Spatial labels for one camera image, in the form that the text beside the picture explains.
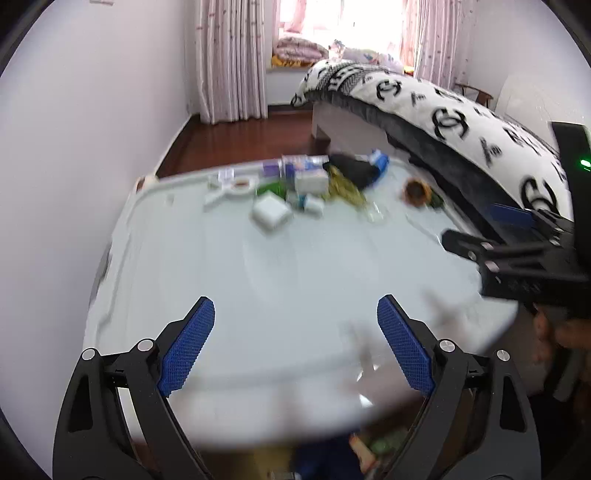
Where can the small green bottle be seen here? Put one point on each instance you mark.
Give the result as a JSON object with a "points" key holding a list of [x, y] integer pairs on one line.
{"points": [[272, 187]]}

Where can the pile of light pillows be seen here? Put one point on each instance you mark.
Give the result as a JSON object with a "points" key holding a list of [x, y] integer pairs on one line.
{"points": [[364, 55]]}

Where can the folded pink quilts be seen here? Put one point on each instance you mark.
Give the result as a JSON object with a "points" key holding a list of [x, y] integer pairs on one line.
{"points": [[298, 48]]}

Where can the orange tape roll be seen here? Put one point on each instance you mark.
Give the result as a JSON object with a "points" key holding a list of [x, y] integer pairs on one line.
{"points": [[416, 193]]}

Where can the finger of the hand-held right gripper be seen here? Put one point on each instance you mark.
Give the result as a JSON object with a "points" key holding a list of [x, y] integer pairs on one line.
{"points": [[510, 214], [466, 244]]}

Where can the small dark green item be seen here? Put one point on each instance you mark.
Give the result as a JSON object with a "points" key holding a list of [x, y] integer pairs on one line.
{"points": [[436, 201]]}

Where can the grey plastic storage bin lid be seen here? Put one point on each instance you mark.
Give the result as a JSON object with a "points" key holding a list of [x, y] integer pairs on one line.
{"points": [[277, 286]]}

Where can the yellow green foil wrapper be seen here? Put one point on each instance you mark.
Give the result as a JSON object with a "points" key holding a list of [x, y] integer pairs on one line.
{"points": [[344, 187]]}

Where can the clear plastic wrapper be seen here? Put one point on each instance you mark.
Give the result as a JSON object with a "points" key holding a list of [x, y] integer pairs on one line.
{"points": [[376, 213]]}

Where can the flat white box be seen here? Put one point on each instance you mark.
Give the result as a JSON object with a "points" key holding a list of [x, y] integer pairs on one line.
{"points": [[272, 211]]}

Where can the bed with logo blanket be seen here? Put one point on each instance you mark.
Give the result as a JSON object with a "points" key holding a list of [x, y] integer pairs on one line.
{"points": [[438, 110]]}

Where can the grey white carton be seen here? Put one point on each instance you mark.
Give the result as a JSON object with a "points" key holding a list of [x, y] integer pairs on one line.
{"points": [[311, 181]]}

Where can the small white blue box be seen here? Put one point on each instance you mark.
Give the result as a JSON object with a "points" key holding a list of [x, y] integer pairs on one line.
{"points": [[311, 204]]}

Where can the window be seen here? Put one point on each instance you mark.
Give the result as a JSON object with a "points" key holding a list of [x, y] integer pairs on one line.
{"points": [[341, 21]]}

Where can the blue white carton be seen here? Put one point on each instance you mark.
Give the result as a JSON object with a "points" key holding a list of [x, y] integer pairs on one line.
{"points": [[304, 162]]}

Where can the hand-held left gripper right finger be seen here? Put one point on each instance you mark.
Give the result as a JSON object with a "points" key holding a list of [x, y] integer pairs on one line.
{"points": [[404, 344]]}

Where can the wooden chair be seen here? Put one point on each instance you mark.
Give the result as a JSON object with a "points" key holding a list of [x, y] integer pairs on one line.
{"points": [[475, 92]]}

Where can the grey bin latch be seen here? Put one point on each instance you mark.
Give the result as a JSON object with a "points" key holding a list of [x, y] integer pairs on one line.
{"points": [[104, 270]]}

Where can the pink patterned curtain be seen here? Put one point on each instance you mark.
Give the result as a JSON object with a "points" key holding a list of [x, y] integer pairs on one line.
{"points": [[231, 60], [431, 41]]}

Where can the blue white packet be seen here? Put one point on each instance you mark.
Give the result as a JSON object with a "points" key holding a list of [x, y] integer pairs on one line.
{"points": [[381, 164]]}

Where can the person's right hand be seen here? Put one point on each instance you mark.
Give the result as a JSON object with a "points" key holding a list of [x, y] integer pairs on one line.
{"points": [[572, 337]]}

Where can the black pouch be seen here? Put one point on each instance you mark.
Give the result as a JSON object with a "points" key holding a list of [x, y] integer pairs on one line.
{"points": [[355, 170]]}

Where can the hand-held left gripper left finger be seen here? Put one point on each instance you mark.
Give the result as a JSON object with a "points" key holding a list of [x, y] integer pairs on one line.
{"points": [[187, 350]]}

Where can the white plastic clip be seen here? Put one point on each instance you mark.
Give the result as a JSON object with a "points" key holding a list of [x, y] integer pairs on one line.
{"points": [[217, 196]]}

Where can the white tape roll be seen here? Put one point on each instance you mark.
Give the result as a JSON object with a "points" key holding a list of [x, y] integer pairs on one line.
{"points": [[243, 184]]}

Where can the white bed frame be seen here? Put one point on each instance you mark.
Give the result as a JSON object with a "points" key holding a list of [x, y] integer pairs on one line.
{"points": [[341, 129]]}

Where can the small purple box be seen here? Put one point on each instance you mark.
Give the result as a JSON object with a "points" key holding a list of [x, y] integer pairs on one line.
{"points": [[273, 169]]}

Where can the white board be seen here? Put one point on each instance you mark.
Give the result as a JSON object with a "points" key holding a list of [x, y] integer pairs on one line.
{"points": [[526, 99]]}

